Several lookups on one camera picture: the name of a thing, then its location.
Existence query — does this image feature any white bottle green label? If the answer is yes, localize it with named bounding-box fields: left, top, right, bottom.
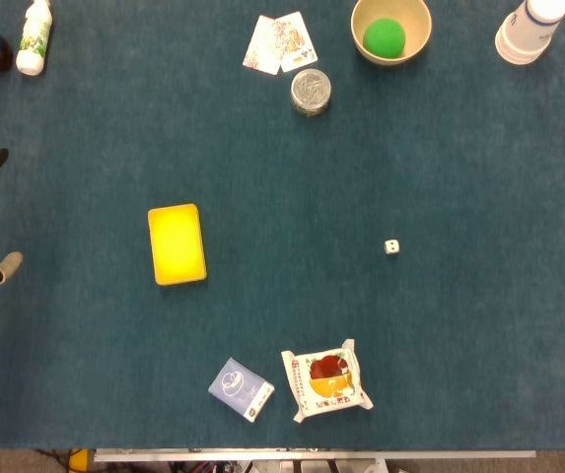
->
left=15, top=0, right=54, bottom=77

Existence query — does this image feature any yellow sponge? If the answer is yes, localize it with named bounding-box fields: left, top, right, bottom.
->
left=147, top=203, right=208, bottom=287

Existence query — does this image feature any yellow object under table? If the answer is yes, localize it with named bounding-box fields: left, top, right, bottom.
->
left=68, top=448, right=92, bottom=473

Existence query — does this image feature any playing card red pattern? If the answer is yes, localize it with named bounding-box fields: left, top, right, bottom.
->
left=242, top=14, right=283, bottom=76

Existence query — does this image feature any blue tissue pack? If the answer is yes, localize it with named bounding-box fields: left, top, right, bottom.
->
left=207, top=357, right=276, bottom=424

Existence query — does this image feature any round metal tin can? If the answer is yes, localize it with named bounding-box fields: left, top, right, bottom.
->
left=290, top=68, right=333, bottom=118

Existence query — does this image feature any face playing card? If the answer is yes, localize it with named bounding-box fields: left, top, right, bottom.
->
left=274, top=11, right=319, bottom=74

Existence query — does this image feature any white snack packet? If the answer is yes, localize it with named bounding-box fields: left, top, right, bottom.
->
left=280, top=338, right=375, bottom=424

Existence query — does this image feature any green ball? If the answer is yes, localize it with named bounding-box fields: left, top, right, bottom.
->
left=362, top=18, right=407, bottom=58

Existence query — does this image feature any beige bowl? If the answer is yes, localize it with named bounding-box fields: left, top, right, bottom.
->
left=350, top=0, right=433, bottom=66

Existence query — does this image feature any stack of white paper cups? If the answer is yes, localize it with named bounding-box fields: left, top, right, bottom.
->
left=494, top=0, right=565, bottom=66

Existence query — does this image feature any aluminium frame rail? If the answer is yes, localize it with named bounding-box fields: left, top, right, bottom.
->
left=93, top=448, right=537, bottom=463

